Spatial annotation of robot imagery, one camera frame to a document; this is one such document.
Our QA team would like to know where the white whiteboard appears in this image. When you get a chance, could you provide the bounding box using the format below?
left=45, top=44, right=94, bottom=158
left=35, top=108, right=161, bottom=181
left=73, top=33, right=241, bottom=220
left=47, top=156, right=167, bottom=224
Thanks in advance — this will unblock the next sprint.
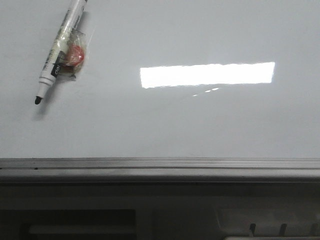
left=0, top=0, right=320, bottom=158

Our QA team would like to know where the grey aluminium whiteboard tray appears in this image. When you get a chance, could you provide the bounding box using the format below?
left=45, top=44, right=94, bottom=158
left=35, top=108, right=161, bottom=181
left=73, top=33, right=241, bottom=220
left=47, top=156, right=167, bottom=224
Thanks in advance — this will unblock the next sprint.
left=0, top=157, right=320, bottom=184

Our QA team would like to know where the red magnet taped to marker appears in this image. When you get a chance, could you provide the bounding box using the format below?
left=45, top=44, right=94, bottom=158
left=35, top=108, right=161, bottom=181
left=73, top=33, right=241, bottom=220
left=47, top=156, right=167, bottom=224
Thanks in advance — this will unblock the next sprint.
left=59, top=30, right=88, bottom=79

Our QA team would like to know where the white whiteboard marker black tip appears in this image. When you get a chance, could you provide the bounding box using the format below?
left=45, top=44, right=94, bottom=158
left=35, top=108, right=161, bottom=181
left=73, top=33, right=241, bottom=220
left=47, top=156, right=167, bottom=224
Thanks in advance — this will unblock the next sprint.
left=35, top=0, right=87, bottom=105

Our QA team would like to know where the grey cabinet below whiteboard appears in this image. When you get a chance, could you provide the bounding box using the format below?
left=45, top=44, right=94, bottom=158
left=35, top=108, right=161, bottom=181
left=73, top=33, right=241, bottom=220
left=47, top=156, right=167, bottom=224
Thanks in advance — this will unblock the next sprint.
left=0, top=183, right=320, bottom=240

